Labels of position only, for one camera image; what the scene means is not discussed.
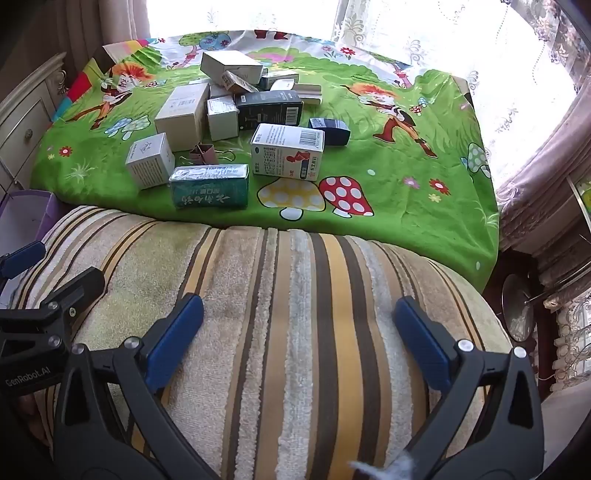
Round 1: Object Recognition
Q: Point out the green printed bedsheet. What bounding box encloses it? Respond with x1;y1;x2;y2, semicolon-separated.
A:
30;28;502;294

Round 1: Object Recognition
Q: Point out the beige curtain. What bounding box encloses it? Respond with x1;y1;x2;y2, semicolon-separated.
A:
55;0;153;63

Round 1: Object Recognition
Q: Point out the white lace curtain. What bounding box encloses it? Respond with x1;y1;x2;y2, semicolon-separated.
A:
332;0;591;185

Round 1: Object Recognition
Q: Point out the cream carved dresser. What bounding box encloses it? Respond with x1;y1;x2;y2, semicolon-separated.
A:
0;52;70;195

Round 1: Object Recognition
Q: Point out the pink binder clip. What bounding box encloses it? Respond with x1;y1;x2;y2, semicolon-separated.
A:
180;143;216;165

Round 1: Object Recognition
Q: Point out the white cube box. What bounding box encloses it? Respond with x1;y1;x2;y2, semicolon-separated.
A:
126;133;176;190

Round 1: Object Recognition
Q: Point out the embroidered lace cloth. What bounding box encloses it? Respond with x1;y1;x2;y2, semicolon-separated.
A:
538;263;591;394

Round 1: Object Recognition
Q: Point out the white box grey letter print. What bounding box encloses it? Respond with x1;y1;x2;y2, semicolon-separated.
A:
201;50;264;86

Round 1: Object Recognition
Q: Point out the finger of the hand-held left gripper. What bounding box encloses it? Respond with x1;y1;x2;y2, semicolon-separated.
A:
0;267;106;357
0;241;47;280

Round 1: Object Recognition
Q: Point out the white box red figure print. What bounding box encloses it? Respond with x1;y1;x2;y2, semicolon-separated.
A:
250;123;325;180

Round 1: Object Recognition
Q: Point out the dark blue small box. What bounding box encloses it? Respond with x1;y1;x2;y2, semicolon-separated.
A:
308;117;352;147

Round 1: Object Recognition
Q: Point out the striped towel blanket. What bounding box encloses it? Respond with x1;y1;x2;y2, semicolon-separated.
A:
9;205;513;480

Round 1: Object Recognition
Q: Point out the black box grey print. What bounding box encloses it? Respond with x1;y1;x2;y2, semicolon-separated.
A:
235;91;304;134

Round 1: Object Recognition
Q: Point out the mauve curtain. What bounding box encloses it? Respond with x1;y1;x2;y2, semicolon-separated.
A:
498;92;591;252

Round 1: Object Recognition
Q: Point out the silver white small box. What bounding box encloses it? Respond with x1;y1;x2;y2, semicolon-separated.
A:
206;98;239;141

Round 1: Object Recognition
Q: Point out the purple cardboard box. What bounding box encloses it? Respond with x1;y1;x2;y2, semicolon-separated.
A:
0;191;57;264

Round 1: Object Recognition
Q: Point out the green wrapped pack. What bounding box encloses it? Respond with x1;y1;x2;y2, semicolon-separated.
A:
168;164;250;209

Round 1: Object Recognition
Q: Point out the orange white box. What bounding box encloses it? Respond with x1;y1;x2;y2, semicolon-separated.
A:
222;70;259;94

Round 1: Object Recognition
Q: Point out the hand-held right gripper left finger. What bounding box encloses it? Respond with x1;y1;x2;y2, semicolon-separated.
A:
53;294;218;480

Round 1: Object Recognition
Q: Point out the dark teal box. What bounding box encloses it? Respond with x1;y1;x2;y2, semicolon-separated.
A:
259;71;301;90

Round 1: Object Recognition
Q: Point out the grey white long box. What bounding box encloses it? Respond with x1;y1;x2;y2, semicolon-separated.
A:
293;84;322;106

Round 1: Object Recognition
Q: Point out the beige cardboard box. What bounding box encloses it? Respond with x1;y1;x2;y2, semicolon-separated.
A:
154;83;211;152

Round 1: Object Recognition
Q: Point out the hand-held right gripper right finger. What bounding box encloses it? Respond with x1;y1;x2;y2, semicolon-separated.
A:
393;296;546;480

